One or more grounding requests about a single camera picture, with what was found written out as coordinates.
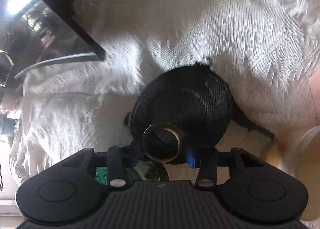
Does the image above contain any tape roll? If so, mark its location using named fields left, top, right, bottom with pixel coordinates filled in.
left=142, top=123, right=187, bottom=163

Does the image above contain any black mesh hat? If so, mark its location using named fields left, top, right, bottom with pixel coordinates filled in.
left=124, top=63, right=275, bottom=144

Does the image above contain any green lid glass jar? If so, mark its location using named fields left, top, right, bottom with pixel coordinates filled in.
left=95, top=161, right=169, bottom=185

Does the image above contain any clear jar white powder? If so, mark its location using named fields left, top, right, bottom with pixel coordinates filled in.
left=282, top=124, right=320, bottom=187

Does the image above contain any pink cardboard box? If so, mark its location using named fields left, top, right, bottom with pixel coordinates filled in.
left=309, top=69, right=320, bottom=123

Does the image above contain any white woven tablecloth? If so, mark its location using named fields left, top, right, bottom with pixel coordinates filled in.
left=9, top=0, right=319, bottom=185

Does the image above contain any black monitor screen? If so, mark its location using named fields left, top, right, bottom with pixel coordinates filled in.
left=1, top=0, right=105, bottom=87

